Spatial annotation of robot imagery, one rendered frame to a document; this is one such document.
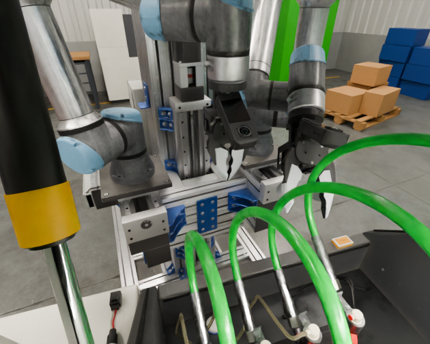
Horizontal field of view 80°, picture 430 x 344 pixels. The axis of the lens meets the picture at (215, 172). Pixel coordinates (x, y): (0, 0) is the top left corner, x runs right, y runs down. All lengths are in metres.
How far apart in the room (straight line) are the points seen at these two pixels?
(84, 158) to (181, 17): 0.41
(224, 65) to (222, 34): 0.05
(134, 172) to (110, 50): 4.51
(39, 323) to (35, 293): 1.42
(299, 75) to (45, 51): 0.55
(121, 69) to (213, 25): 4.91
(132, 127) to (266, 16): 0.48
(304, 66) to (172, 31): 0.28
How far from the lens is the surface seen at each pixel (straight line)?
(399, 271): 0.87
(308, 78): 0.58
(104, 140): 0.74
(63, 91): 0.72
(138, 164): 0.86
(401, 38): 7.02
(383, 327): 0.88
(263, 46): 0.75
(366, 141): 0.39
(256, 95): 0.68
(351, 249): 0.85
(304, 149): 0.52
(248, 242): 1.76
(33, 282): 2.20
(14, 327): 0.73
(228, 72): 0.46
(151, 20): 0.51
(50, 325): 0.69
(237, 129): 0.43
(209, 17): 0.46
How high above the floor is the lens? 1.52
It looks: 32 degrees down
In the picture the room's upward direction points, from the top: straight up
